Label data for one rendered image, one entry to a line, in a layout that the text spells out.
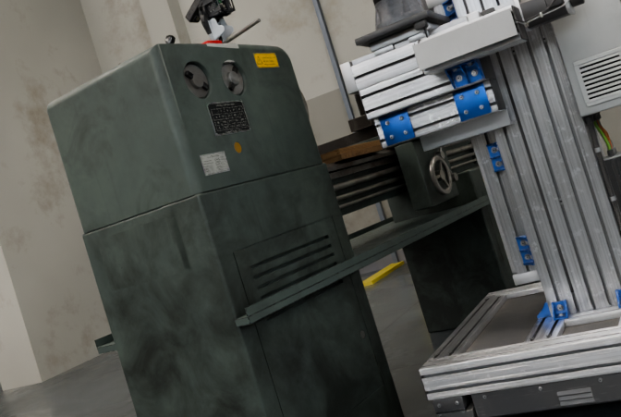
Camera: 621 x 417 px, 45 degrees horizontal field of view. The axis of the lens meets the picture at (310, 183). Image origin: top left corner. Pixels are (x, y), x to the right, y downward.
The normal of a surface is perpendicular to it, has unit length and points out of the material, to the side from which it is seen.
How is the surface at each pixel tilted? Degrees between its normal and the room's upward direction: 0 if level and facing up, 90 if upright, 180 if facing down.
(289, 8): 90
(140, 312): 90
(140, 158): 90
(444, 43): 90
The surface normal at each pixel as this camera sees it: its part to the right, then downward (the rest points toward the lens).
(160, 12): -0.44, 0.12
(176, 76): 0.78, -0.26
